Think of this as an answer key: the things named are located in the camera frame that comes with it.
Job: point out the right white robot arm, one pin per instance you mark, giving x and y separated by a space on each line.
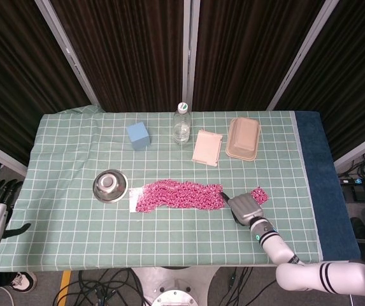
281 248

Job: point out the clear plastic water bottle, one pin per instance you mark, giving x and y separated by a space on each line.
181 127

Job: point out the beige plastic food container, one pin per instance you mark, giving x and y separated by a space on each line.
243 140

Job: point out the small pink knitted piece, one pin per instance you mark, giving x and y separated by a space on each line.
261 195

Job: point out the light blue cube block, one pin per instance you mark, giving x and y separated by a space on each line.
139 135

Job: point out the green checked tablecloth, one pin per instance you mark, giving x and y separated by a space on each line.
169 236

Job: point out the white square tray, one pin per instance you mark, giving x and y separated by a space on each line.
206 148

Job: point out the dark brown ribbed partition panel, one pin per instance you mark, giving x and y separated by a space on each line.
249 54
16 73
354 79
128 54

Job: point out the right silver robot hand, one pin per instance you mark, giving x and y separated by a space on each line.
246 207

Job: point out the long pink patterned cloth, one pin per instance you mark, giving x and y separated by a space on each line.
182 197

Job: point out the stainless steel bowl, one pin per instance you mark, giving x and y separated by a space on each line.
109 186

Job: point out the black and white sneaker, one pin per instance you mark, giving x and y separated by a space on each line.
23 282

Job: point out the black power strip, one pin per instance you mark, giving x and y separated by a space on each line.
360 186

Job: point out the grey aluminium partition post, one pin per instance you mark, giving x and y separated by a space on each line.
303 57
70 54
191 54

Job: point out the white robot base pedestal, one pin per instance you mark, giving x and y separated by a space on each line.
172 283

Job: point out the dark blue table cover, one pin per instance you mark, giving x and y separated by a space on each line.
322 178

